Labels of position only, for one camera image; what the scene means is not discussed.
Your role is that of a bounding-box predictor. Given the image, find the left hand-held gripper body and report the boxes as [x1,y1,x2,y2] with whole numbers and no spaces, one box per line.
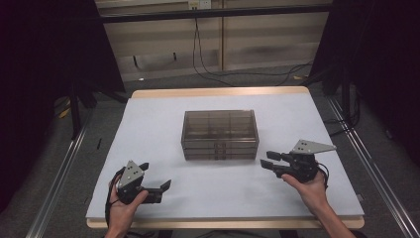
[116,160,147,205]

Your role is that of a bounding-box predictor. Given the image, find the wooden table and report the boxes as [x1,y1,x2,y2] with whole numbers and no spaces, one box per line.
[85,85,367,230]

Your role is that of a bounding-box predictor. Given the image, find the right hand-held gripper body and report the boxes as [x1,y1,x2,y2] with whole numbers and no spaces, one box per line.
[279,139,338,184]

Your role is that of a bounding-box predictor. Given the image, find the black floor cables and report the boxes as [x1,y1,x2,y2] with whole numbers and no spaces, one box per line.
[322,93,362,138]

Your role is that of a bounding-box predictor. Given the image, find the black curtain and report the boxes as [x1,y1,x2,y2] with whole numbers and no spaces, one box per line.
[308,0,420,168]
[0,0,127,214]

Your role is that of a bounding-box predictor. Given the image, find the black horizontal bar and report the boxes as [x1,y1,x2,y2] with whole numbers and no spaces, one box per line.
[98,3,333,24]

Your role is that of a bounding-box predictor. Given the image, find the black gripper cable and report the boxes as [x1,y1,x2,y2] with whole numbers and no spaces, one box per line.
[316,162,331,190]
[104,167,126,229]

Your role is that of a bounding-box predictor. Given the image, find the white power outlet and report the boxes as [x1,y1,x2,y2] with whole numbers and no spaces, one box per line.
[187,0,213,11]

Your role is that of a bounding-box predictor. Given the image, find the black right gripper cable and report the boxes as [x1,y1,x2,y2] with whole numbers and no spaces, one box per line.
[316,162,331,190]

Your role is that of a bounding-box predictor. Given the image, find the person's left hand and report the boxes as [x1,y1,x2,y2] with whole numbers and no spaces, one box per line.
[107,182,150,233]

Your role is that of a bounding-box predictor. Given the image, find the metal floor rail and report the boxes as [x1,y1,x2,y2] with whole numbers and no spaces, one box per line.
[25,108,96,238]
[326,96,420,238]

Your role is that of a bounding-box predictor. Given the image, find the person's right hand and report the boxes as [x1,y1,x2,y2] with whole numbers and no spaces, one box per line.
[280,171,330,214]

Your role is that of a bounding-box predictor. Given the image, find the black metal stand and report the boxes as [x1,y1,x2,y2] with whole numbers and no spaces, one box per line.
[341,73,352,117]
[68,80,83,141]

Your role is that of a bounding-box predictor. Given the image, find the black hanging wall cable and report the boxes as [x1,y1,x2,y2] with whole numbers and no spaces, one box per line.
[191,16,315,88]

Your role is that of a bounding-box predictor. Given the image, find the transparent brown drawer box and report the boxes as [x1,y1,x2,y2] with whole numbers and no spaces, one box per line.
[180,109,261,162]

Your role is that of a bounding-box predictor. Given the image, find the white table mat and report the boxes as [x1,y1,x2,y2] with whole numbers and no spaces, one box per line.
[85,92,366,220]

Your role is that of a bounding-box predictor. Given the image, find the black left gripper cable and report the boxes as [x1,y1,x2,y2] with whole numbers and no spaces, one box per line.
[104,167,126,229]

